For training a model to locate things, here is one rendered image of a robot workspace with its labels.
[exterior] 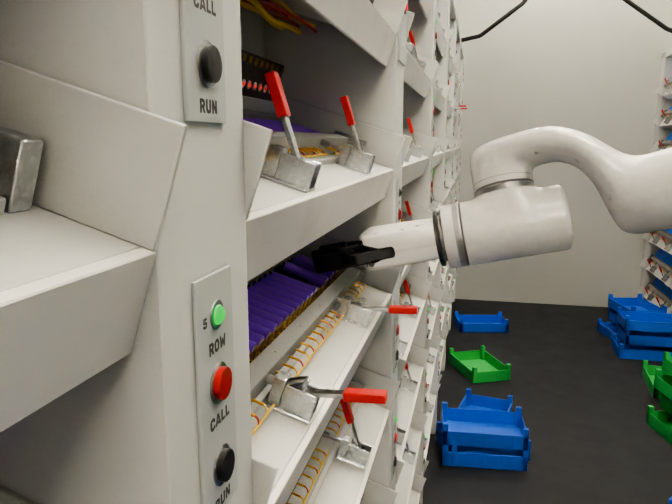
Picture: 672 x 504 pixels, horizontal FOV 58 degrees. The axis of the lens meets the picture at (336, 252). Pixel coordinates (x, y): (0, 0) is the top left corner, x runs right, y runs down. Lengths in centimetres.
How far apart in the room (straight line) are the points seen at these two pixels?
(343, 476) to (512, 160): 45
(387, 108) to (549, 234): 31
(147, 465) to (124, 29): 17
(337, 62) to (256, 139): 62
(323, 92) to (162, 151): 72
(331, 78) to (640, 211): 47
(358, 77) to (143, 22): 70
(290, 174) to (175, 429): 26
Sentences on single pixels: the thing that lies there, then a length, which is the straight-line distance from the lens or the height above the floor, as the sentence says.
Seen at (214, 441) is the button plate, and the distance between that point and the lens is 31.
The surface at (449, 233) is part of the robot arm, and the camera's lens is 78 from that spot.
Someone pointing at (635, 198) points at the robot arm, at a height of 110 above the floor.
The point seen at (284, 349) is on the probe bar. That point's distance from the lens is 58.
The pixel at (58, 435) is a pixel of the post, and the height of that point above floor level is 104.
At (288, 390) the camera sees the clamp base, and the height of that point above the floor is 96.
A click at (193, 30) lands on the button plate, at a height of 121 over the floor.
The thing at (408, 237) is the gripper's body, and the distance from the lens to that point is 78.
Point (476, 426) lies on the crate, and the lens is 249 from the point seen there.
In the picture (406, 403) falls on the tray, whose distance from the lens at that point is 148.
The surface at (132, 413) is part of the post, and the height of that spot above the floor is 105.
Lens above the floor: 116
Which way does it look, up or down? 10 degrees down
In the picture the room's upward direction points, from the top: straight up
